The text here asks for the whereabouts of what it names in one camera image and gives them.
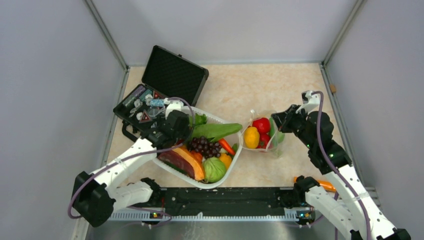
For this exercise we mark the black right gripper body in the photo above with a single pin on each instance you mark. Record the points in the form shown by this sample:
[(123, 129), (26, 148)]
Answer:
[(298, 125)]

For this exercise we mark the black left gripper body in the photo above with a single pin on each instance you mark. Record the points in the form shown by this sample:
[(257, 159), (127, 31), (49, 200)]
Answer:
[(183, 134)]

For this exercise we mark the green toy cucumber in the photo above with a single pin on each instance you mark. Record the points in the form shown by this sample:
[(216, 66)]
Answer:
[(276, 139)]

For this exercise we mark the small red toy tomato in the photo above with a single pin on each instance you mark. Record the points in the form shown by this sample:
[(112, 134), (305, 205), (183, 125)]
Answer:
[(262, 125)]

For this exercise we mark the clear zip top bag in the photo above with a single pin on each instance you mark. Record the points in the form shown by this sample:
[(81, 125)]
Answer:
[(253, 116)]

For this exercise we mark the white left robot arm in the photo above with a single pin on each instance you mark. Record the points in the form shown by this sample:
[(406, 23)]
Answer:
[(99, 194)]

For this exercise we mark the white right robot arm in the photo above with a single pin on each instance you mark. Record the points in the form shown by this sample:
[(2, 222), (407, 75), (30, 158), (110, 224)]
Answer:
[(352, 211)]

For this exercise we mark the white plastic basket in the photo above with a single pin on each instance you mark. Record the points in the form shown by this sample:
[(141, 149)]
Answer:
[(226, 158)]

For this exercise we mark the purple toy grapes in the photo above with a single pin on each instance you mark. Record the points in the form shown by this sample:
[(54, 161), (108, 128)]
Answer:
[(205, 147)]

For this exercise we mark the green toy lettuce leaf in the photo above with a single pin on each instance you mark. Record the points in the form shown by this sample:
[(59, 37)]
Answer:
[(215, 131)]

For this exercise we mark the black foam-lined case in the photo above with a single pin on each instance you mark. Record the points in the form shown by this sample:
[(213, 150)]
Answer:
[(167, 74)]

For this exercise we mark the large green toy cabbage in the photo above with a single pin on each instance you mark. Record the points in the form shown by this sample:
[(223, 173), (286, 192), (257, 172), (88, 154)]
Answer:
[(214, 170)]

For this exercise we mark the orange marker pen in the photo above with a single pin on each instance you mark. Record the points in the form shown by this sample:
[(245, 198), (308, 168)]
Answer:
[(327, 186)]

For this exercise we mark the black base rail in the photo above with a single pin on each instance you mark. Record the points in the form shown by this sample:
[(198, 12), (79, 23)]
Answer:
[(244, 202)]

